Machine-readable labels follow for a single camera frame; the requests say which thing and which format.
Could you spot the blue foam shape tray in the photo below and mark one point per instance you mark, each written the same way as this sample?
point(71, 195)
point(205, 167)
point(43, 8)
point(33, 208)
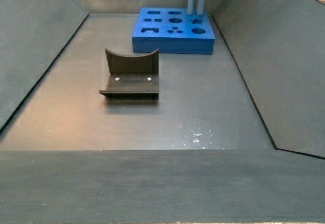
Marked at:
point(171, 31)

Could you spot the black curved fixture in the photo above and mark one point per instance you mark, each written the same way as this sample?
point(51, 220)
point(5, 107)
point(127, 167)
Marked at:
point(134, 74)

